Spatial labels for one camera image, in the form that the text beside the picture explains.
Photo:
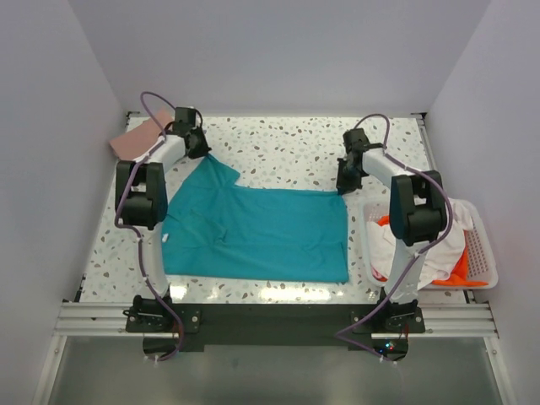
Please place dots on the teal t shirt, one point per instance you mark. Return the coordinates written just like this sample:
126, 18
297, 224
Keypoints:
216, 228

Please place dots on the folded pink t shirt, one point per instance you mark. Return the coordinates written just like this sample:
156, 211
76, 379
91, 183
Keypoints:
137, 141

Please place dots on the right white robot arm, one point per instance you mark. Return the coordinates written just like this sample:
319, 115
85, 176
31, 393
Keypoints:
419, 209

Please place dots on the orange t shirt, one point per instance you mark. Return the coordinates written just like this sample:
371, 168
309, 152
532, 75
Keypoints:
457, 270

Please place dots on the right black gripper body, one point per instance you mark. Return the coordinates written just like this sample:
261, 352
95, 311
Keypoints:
348, 179

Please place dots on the white t shirt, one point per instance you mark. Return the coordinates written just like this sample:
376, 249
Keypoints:
447, 244

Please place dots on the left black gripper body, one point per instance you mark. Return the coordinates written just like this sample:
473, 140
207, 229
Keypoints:
201, 144

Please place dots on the white plastic basket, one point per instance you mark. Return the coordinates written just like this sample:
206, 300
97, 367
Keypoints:
463, 260

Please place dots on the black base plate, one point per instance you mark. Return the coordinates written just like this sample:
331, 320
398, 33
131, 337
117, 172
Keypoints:
388, 346

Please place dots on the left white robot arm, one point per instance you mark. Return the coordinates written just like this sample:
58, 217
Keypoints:
141, 201

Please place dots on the aluminium front rail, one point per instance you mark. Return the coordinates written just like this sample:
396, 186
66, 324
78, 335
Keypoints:
430, 320

